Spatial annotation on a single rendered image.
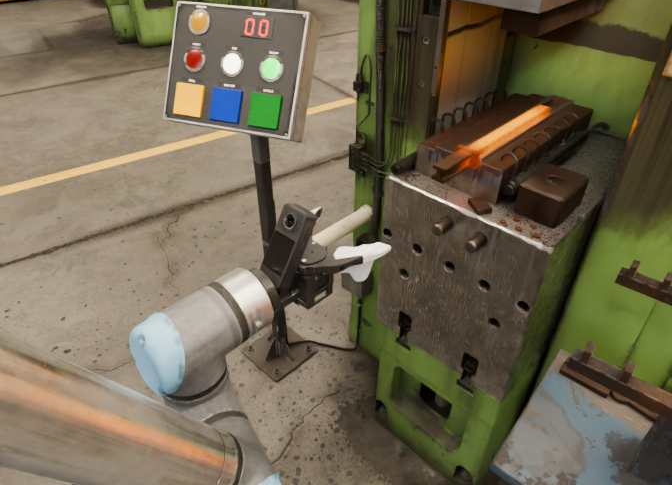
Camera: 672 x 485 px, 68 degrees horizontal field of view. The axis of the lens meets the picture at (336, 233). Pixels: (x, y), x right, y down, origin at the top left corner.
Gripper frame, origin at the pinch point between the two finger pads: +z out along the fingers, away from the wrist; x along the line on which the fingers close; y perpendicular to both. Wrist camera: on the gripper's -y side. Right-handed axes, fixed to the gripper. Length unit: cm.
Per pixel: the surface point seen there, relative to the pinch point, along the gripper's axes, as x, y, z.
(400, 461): 1, 100, 23
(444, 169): 1.2, -1.1, 22.5
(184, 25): -69, -15, 15
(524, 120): 1, -1, 54
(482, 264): 10.3, 18.7, 26.9
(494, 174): 6.0, 2.3, 32.9
